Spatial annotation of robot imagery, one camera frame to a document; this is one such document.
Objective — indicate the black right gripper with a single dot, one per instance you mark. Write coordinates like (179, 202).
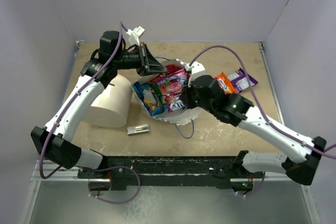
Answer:
(189, 104)

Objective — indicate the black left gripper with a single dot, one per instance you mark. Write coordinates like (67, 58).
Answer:
(148, 64)

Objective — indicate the blue checkered paper bag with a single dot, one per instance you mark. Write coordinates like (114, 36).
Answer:
(180, 117)

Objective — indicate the green snack packet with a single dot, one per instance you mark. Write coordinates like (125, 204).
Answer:
(157, 92)

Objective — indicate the purple Fox's berries bag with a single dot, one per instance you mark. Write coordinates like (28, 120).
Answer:
(171, 87)

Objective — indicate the orange Fox's candy bag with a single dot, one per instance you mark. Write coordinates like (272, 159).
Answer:
(225, 83)

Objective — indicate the purple snack packet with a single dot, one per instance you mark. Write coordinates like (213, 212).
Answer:
(239, 81)

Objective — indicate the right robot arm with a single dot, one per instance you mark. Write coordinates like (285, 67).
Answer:
(299, 155)

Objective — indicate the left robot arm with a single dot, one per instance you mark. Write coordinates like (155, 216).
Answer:
(53, 141)

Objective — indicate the small silver metal block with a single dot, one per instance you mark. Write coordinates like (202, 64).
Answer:
(138, 129)

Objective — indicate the white paper roll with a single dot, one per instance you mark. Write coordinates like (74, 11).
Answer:
(111, 107)

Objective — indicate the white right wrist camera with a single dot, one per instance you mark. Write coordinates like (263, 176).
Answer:
(195, 70)

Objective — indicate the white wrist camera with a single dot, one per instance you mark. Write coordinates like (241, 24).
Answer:
(195, 70)
(135, 35)

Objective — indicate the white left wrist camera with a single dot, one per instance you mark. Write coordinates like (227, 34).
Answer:
(135, 35)

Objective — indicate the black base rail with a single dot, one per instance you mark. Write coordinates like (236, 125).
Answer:
(119, 172)

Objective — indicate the aluminium frame rail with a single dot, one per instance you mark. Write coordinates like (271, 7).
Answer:
(61, 174)

